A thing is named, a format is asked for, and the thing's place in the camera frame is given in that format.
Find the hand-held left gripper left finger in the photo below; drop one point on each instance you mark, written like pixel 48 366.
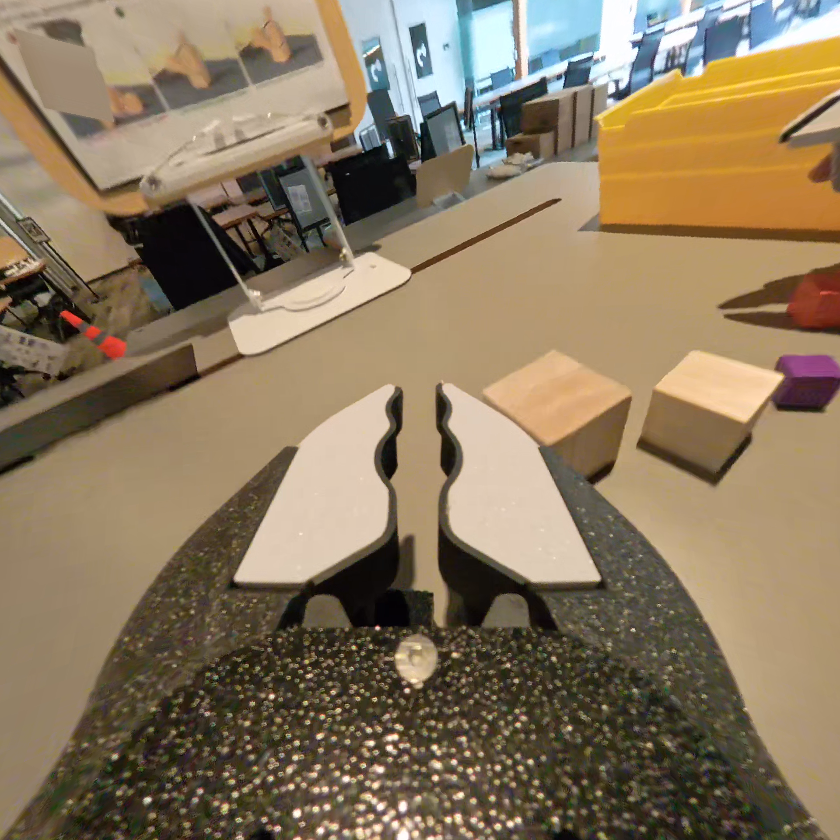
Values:
pixel 328 499

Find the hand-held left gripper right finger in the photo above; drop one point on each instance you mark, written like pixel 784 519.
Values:
pixel 512 512

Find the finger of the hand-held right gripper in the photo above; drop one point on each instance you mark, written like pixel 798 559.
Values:
pixel 820 124

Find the large yellow bin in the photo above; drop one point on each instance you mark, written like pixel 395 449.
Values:
pixel 709 164

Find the large wooden cube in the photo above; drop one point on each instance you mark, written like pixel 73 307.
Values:
pixel 558 400

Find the red cube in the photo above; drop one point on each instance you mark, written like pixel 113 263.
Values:
pixel 817 302

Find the medium wooden cube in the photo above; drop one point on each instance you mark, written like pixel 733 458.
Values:
pixel 709 407

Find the purple cube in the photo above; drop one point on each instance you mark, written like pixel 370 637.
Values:
pixel 807 380

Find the black table panel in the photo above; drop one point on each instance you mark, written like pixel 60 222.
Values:
pixel 98 394

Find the cardboard boxes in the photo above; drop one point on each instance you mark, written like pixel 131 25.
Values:
pixel 558 118

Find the black cloth cover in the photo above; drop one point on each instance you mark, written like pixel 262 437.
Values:
pixel 190 262

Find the striped traffic cone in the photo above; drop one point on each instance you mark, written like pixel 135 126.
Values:
pixel 98 338

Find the framed sign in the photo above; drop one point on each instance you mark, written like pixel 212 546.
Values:
pixel 302 197

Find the black case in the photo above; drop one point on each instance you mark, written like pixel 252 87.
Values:
pixel 371 187

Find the printed paper sheet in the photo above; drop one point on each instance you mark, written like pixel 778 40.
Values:
pixel 33 351

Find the plywood panel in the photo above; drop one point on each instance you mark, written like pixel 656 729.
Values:
pixel 446 174

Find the wooden instruction board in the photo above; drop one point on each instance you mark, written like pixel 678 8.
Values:
pixel 197 85

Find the arrow wall sign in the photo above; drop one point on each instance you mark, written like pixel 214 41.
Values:
pixel 375 65
pixel 420 49

